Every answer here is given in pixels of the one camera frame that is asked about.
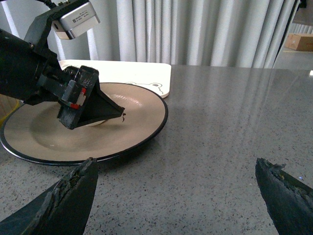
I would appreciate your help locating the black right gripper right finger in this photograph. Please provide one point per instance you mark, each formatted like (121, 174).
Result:
(289, 202)

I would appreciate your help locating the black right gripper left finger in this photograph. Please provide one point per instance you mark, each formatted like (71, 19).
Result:
(63, 209)

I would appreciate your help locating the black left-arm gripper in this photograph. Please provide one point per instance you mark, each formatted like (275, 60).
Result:
(69, 86)

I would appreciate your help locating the white steamed bun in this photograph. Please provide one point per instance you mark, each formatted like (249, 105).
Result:
(96, 123)

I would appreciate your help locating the tan plate with black rim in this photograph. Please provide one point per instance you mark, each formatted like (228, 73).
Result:
(34, 134)

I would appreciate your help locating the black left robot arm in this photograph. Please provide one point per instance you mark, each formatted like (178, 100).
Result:
(30, 71)

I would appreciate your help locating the cream rectangular tray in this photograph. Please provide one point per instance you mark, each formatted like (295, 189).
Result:
(153, 76)

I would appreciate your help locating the bamboo steamer with yellow rims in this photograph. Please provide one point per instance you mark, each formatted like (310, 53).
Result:
(7, 106)

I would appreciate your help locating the grey pleated curtain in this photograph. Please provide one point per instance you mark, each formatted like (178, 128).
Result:
(223, 33)

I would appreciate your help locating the brown cardboard box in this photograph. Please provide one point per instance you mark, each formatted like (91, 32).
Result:
(299, 42)

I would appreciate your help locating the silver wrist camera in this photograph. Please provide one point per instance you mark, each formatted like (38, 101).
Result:
(76, 22)

